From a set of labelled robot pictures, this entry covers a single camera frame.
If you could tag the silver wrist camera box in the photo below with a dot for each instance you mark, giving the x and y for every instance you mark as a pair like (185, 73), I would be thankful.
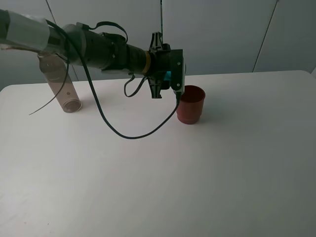
(177, 69)

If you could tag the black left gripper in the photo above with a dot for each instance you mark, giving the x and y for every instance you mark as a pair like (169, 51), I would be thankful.
(159, 65)

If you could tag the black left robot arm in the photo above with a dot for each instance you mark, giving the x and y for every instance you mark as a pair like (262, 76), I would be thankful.
(80, 45)

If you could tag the red plastic cup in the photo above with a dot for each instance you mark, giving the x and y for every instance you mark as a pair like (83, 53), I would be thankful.
(191, 105)

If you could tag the teal translucent plastic cup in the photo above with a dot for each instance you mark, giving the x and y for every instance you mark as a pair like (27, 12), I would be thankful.
(167, 76)

